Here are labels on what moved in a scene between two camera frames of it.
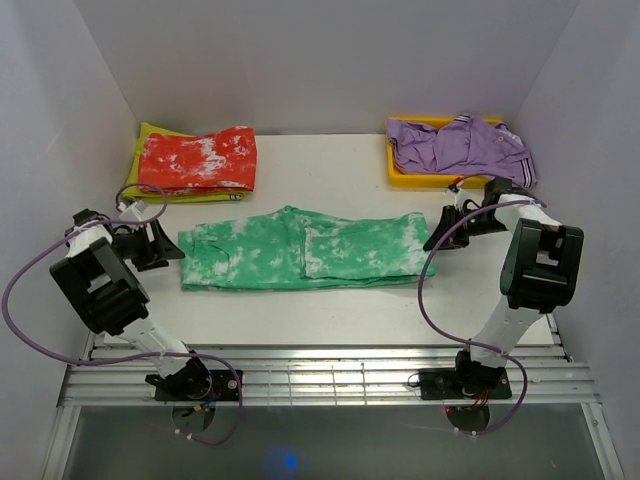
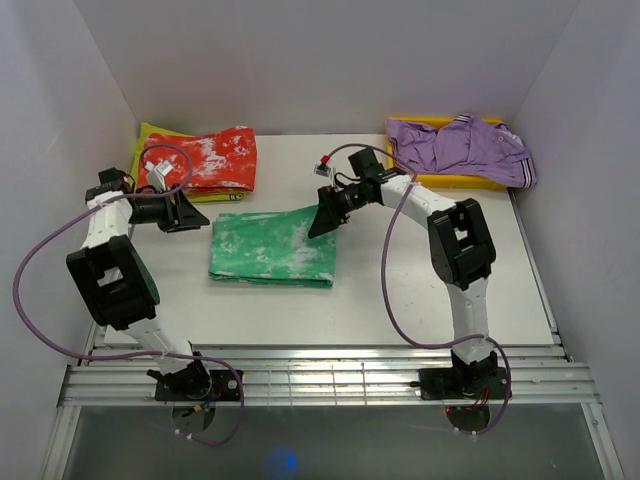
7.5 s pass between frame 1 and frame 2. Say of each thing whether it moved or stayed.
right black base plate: stayed
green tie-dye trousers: moved
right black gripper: moved
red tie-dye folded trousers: stayed
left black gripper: moved
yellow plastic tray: stayed
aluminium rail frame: stayed
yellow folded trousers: stayed
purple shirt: stayed
